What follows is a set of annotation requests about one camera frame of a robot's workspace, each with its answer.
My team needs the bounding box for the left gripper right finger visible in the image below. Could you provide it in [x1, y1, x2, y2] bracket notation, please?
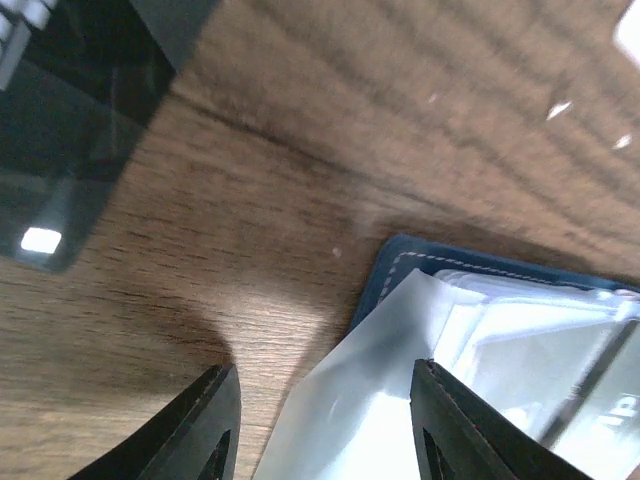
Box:
[410, 359, 588, 480]

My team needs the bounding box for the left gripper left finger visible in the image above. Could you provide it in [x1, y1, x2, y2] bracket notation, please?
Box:
[72, 364, 241, 479]

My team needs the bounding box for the blue leather card holder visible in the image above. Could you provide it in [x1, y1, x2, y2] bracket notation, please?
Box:
[255, 235, 639, 479]

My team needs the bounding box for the black VIP card left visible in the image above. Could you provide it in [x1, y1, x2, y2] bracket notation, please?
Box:
[1, 0, 214, 272]

